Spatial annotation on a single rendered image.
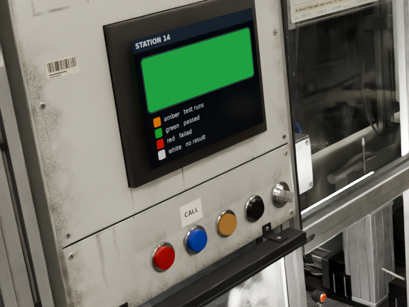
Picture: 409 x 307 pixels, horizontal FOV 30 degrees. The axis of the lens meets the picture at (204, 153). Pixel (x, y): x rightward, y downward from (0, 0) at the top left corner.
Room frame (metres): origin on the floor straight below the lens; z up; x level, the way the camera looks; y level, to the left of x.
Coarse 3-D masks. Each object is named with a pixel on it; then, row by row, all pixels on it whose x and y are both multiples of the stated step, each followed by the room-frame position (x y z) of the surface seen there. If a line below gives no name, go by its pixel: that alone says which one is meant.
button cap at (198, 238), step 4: (192, 232) 0.94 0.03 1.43; (196, 232) 0.94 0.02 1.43; (200, 232) 0.94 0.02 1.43; (204, 232) 0.95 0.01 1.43; (192, 236) 0.93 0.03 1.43; (196, 236) 0.94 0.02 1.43; (200, 236) 0.94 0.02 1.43; (204, 236) 0.95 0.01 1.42; (192, 240) 0.93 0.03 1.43; (196, 240) 0.93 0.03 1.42; (200, 240) 0.94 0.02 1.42; (204, 240) 0.95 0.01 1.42; (192, 244) 0.93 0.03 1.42; (196, 244) 0.93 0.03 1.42; (200, 244) 0.94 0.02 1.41; (204, 244) 0.94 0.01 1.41; (192, 248) 0.93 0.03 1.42; (196, 248) 0.93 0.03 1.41; (200, 248) 0.94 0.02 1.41
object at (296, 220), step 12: (288, 96) 1.11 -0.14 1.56; (288, 108) 1.11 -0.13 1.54; (288, 120) 1.11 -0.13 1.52; (288, 132) 1.11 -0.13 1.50; (408, 192) 1.39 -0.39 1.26; (408, 204) 1.39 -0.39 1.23; (408, 216) 1.39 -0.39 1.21; (408, 228) 1.39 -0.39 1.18; (408, 240) 1.39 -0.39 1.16; (300, 252) 1.11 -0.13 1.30; (408, 252) 1.39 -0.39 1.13; (288, 264) 1.09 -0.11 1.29; (300, 264) 1.11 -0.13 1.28; (408, 264) 1.39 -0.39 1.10; (288, 276) 1.09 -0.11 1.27; (300, 276) 1.11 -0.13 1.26; (408, 276) 1.39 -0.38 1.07; (288, 288) 1.08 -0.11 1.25; (300, 288) 1.10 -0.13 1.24; (408, 288) 1.39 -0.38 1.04; (300, 300) 1.10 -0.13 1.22; (408, 300) 1.39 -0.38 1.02
